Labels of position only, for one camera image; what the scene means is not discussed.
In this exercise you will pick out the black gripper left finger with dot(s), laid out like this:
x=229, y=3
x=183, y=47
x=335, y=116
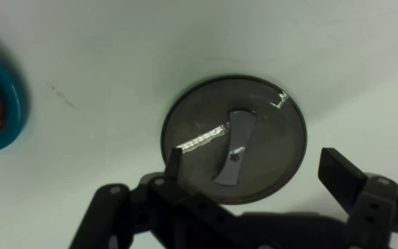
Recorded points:
x=172, y=165

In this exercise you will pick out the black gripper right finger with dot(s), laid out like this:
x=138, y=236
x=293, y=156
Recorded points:
x=341, y=178

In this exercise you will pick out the grey transparent pot lid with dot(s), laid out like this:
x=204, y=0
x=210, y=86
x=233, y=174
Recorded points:
x=241, y=138

